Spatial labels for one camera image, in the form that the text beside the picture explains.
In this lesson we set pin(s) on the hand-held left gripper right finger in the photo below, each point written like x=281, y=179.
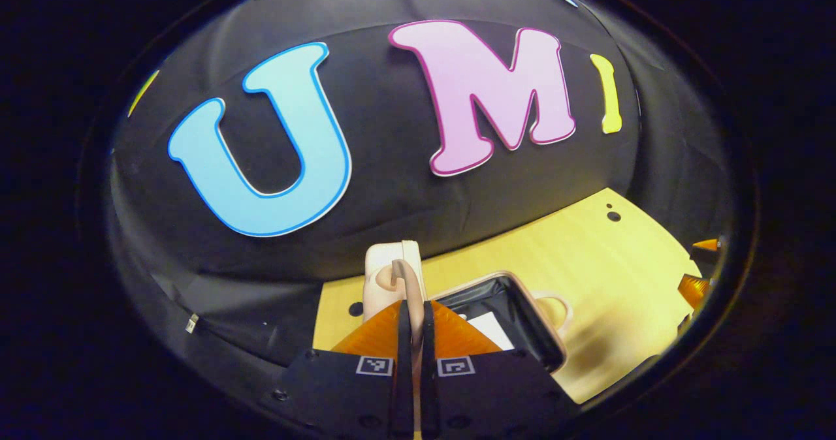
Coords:
x=428, y=375

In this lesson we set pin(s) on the white squeeze tube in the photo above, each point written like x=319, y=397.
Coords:
x=493, y=330

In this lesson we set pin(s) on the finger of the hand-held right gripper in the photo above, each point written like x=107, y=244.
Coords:
x=693, y=290
x=708, y=245

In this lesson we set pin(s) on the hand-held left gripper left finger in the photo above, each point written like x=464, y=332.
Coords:
x=403, y=375

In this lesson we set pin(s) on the small metal clip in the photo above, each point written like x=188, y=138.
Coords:
x=191, y=324

